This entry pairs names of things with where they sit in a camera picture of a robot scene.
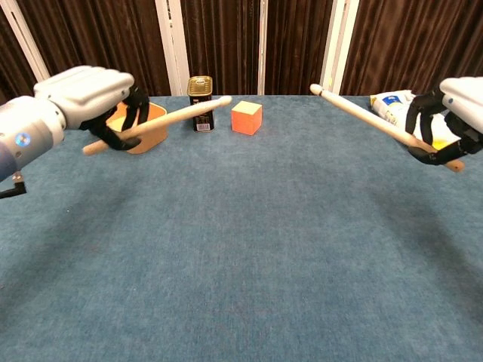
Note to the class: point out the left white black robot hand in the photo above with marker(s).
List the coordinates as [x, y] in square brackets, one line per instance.
[90, 92]

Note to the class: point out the oval wooden bowl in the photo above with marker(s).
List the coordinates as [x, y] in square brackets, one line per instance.
[154, 134]

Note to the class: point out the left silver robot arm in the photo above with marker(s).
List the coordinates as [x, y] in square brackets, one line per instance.
[22, 135]

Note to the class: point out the white snack bag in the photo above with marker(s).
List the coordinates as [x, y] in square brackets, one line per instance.
[392, 107]

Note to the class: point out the pale wooden drumstick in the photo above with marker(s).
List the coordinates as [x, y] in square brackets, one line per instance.
[358, 113]
[181, 114]

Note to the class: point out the blue felt table mat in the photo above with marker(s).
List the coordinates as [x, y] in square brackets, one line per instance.
[241, 245]

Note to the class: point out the dark brown curtain panel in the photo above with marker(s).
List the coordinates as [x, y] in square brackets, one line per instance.
[222, 37]
[13, 71]
[102, 34]
[298, 45]
[415, 41]

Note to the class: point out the orange foam cube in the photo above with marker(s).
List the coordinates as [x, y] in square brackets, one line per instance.
[247, 118]

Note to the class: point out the black tin can gold lid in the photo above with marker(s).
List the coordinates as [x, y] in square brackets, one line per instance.
[200, 88]

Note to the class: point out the thin white frame post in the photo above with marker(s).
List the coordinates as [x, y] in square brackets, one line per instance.
[263, 45]

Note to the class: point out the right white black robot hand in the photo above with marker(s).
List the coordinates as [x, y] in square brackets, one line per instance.
[466, 102]

